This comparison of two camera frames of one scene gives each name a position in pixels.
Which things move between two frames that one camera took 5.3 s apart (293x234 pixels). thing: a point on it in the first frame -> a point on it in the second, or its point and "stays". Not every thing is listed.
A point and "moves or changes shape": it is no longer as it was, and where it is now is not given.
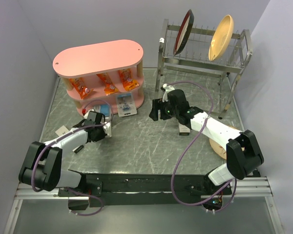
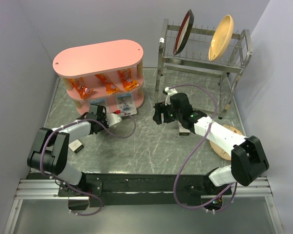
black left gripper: x=100 y=136 -> x=105 y=126
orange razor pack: x=79 y=85 stays
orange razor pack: x=128 y=83 stays
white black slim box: x=183 y=130 stays
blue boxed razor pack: x=125 y=104 stays
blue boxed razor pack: x=106 y=110 moves or changes shape
